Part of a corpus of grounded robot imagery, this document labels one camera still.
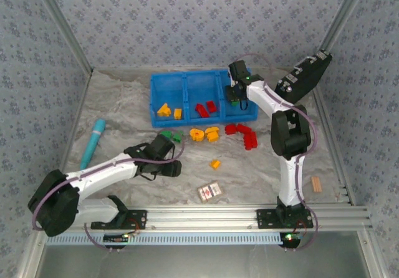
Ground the rounded yellow Lego brick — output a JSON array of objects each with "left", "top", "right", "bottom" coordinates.
[{"left": 205, "top": 126, "right": 221, "bottom": 143}]

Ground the long yellow Lego brick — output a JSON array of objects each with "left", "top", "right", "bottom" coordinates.
[{"left": 156, "top": 102, "right": 172, "bottom": 118}]

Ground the rounded yellow Lego red dot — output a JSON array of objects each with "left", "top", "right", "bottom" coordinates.
[{"left": 189, "top": 128, "right": 206, "bottom": 143}]

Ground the long red Lego brick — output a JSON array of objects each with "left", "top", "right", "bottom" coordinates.
[{"left": 243, "top": 131, "right": 259, "bottom": 151}]

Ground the black hard case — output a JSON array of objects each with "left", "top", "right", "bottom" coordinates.
[{"left": 274, "top": 49, "right": 334, "bottom": 103}]

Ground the teal cylindrical tool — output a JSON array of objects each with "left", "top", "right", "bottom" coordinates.
[{"left": 79, "top": 118, "right": 107, "bottom": 170}]

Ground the small printed card box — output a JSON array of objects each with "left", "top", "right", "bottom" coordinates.
[{"left": 196, "top": 181, "right": 224, "bottom": 204}]

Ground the small controller circuit board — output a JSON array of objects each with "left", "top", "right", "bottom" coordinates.
[
  {"left": 103, "top": 233, "right": 130, "bottom": 243},
  {"left": 279, "top": 232, "right": 302, "bottom": 245}
]

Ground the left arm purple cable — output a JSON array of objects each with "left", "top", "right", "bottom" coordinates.
[{"left": 31, "top": 135, "right": 186, "bottom": 254}]

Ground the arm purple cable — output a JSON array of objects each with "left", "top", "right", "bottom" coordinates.
[
  {"left": 238, "top": 52, "right": 319, "bottom": 252},
  {"left": 31, "top": 135, "right": 186, "bottom": 254}
]

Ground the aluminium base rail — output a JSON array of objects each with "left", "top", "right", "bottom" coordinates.
[{"left": 37, "top": 205, "right": 374, "bottom": 232}]

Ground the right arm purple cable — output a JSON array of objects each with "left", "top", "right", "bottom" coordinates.
[{"left": 238, "top": 52, "right": 319, "bottom": 252}]

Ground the aluminium side rail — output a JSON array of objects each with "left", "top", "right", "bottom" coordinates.
[
  {"left": 57, "top": 68, "right": 95, "bottom": 179},
  {"left": 313, "top": 87, "right": 356, "bottom": 206}
]

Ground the light blue slotted cable duct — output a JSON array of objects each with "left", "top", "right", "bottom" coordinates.
[{"left": 46, "top": 231, "right": 288, "bottom": 247}]

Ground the aluminium frame post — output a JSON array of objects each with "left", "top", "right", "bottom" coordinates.
[
  {"left": 30, "top": 0, "right": 94, "bottom": 75},
  {"left": 320, "top": 0, "right": 372, "bottom": 52}
]

